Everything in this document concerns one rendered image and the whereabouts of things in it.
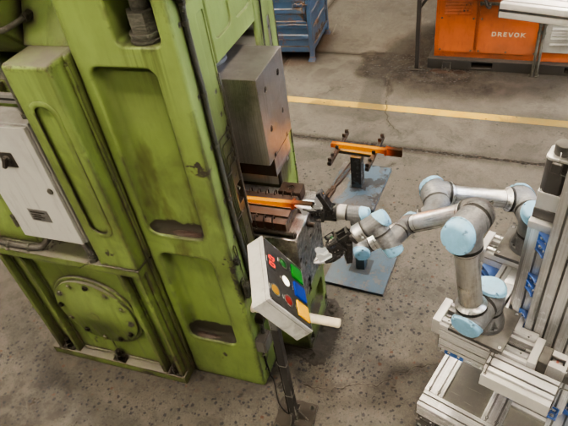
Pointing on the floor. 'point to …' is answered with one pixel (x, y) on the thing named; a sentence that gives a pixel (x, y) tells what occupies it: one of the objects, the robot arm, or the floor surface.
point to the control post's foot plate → (306, 416)
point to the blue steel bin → (301, 24)
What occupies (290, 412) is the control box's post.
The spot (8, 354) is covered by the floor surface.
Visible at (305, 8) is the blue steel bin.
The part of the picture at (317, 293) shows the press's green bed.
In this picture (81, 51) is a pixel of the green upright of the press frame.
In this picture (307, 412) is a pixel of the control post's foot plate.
